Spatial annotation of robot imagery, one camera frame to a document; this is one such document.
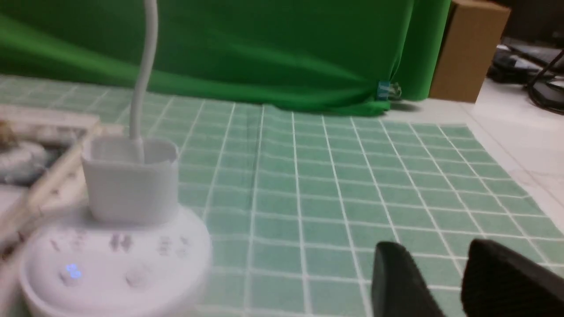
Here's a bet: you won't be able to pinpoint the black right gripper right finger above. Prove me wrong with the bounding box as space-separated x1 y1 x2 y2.
461 239 564 317

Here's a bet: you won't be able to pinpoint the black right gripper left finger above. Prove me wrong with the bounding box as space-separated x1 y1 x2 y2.
371 241 445 317

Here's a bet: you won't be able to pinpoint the white desk lamp with sockets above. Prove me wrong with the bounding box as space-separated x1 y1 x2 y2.
19 0 213 317

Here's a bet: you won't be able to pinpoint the blue binder clip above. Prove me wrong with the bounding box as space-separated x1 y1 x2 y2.
375 81 402 100

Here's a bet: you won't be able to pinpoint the green backdrop cloth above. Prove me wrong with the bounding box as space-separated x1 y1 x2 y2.
1 0 451 117

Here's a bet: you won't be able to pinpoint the brown cardboard box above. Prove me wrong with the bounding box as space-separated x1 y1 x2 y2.
429 0 510 103

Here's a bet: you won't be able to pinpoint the white top book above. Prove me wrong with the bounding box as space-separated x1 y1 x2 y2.
0 104 125 249

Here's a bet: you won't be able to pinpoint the black cables and devices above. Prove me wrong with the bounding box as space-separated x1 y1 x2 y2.
487 37 564 116

